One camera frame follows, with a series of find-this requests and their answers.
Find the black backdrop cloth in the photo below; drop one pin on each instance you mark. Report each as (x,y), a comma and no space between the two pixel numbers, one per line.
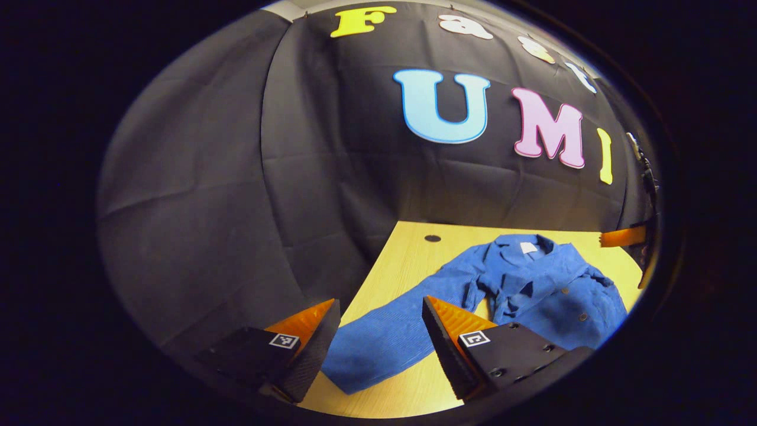
(236,177)

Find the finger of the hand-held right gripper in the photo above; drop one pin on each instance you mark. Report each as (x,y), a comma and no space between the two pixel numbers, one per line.
(624,236)
(647,277)

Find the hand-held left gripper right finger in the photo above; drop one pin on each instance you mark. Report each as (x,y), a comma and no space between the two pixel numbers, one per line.
(443,349)

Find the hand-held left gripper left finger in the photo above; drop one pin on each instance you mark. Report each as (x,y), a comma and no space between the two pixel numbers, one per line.
(313,355)

